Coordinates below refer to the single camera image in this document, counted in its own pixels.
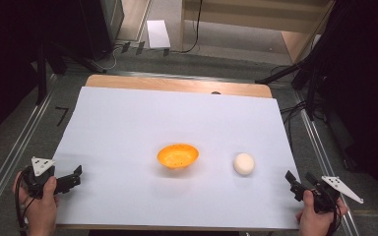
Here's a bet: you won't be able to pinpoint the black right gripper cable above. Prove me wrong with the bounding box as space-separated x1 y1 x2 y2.
328 196 343 236

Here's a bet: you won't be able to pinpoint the white round bun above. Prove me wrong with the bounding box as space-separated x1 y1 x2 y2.
232 151 256 176

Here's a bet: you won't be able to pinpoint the black hanging cable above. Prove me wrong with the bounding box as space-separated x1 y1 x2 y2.
170 0 205 55

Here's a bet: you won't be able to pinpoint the metal floor rail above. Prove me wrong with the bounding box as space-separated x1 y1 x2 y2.
293 89 362 236
0 73 58 227

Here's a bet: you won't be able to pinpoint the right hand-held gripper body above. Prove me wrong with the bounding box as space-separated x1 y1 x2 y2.
308 175 365 214

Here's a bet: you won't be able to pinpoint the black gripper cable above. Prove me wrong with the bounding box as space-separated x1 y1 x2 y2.
14 168 35 236
328 196 343 236

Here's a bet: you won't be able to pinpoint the light wooden frame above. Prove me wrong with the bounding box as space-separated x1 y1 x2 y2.
178 0 338 63

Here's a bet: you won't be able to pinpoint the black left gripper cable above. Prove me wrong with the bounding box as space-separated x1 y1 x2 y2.
14 168 35 236

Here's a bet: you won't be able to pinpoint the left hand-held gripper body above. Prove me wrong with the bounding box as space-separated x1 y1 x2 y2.
22 156 57 200

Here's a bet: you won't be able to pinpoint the black metal stand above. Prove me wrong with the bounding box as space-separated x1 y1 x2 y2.
33 32 107 106
255 0 358 122

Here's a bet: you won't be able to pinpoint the black floor cables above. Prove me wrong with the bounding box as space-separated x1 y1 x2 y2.
270 65 326 146

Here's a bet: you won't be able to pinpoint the white paper sheet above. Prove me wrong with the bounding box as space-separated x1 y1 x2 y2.
146 20 172 50

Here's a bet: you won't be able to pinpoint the dark cabinet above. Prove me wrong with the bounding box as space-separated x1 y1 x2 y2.
78 0 126 62

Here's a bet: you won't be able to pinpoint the person's right hand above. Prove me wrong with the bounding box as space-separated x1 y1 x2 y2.
295 189 349 236

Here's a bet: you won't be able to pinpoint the white table mat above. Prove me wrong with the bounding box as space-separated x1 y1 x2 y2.
50 86 304 230

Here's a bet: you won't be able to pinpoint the white floor cable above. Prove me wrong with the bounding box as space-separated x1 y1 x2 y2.
90 43 127 72

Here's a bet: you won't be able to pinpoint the orange bowl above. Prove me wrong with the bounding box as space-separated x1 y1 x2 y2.
157 143 200 170

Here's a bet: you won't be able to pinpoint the person's left hand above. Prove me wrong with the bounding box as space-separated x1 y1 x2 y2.
12 170 60 236

